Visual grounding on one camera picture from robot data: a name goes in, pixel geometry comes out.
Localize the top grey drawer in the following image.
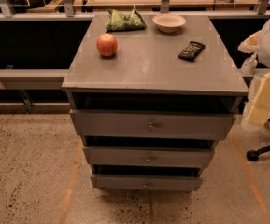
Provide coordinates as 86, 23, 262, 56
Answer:
70, 109, 234, 140

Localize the grey metal railing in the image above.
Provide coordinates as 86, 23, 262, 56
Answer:
0, 0, 270, 19

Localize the green chip bag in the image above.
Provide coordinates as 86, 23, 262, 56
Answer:
106, 7, 147, 32

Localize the grey drawer cabinet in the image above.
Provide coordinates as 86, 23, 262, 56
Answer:
63, 15, 248, 178

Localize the red apple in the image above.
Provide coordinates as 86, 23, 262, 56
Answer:
96, 33, 118, 57

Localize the black rxbar chocolate wrapper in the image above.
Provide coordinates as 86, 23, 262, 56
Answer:
178, 41, 206, 62

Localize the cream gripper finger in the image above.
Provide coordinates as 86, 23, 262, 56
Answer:
238, 30, 261, 53
244, 73, 270, 127

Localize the middle grey drawer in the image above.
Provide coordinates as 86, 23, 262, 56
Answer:
84, 146, 214, 168

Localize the white bowl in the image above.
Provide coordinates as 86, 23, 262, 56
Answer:
152, 13, 186, 33

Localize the grey drawer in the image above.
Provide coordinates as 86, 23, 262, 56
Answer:
70, 109, 234, 140
91, 174, 203, 191
84, 146, 214, 168

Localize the bottom grey drawer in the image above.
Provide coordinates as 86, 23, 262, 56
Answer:
91, 174, 203, 191

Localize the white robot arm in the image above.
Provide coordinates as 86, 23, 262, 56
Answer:
238, 19, 270, 131

